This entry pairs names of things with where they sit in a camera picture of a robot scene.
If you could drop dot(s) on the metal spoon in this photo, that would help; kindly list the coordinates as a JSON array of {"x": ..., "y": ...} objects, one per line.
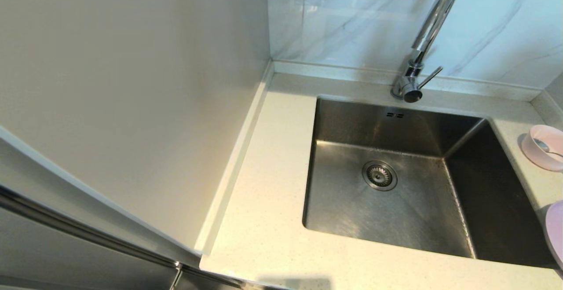
[{"x": 543, "y": 144}]

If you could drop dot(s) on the round metal drain strainer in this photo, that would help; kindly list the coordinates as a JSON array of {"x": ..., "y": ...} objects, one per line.
[{"x": 379, "y": 175}]

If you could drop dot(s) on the lilac plate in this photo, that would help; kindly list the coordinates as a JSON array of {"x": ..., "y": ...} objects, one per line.
[{"x": 556, "y": 233}]

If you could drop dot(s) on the grey cabinet door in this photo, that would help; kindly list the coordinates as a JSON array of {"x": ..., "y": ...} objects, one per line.
[{"x": 53, "y": 255}]

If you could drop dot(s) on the stainless steel sink basin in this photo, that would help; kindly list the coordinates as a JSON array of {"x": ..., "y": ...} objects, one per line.
[{"x": 396, "y": 211}]

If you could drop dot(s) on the pink bowl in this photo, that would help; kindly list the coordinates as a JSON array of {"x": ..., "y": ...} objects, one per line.
[{"x": 534, "y": 156}]

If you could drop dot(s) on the chrome gooseneck faucet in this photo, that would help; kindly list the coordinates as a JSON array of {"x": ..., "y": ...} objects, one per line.
[{"x": 434, "y": 19}]

